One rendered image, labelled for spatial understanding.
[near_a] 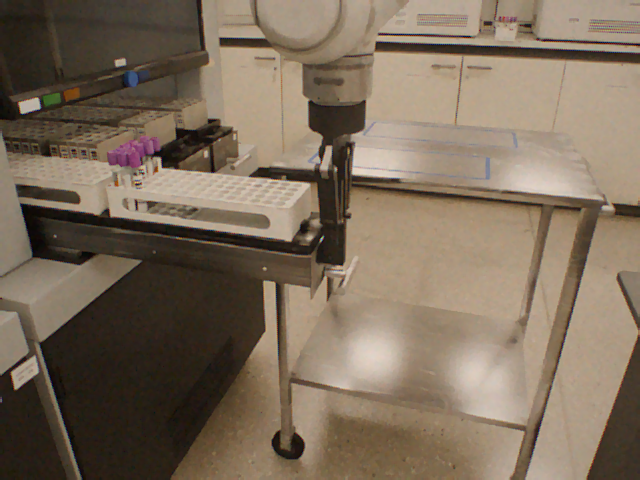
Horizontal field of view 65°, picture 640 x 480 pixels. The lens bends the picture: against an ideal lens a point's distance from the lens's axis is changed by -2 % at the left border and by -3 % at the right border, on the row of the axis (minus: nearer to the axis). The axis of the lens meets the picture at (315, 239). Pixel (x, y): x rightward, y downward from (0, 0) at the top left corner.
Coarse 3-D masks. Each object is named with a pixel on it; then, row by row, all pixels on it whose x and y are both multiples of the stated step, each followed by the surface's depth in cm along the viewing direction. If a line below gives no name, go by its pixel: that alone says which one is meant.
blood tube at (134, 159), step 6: (132, 156) 72; (138, 156) 73; (132, 162) 73; (138, 162) 73; (132, 168) 73; (138, 168) 74; (138, 174) 74; (138, 180) 74; (138, 186) 75; (138, 204) 76; (144, 204) 76; (144, 210) 77
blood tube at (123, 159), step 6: (120, 156) 73; (126, 156) 73; (120, 162) 73; (126, 162) 74; (126, 168) 74; (126, 174) 74; (126, 180) 75; (126, 186) 75; (132, 186) 76; (132, 204) 77; (132, 210) 77
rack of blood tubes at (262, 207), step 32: (128, 192) 75; (160, 192) 74; (192, 192) 74; (224, 192) 75; (256, 192) 74; (288, 192) 74; (192, 224) 74; (224, 224) 73; (256, 224) 78; (288, 224) 70
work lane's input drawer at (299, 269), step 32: (32, 224) 82; (64, 224) 79; (96, 224) 78; (128, 224) 77; (160, 224) 75; (320, 224) 75; (128, 256) 78; (160, 256) 76; (192, 256) 75; (224, 256) 73; (256, 256) 71; (288, 256) 70; (320, 256) 73
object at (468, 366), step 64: (384, 128) 125; (448, 128) 125; (448, 192) 91; (512, 192) 88; (576, 192) 87; (576, 256) 89; (320, 320) 146; (384, 320) 145; (448, 320) 145; (512, 320) 145; (320, 384) 122; (384, 384) 122; (448, 384) 122; (512, 384) 122
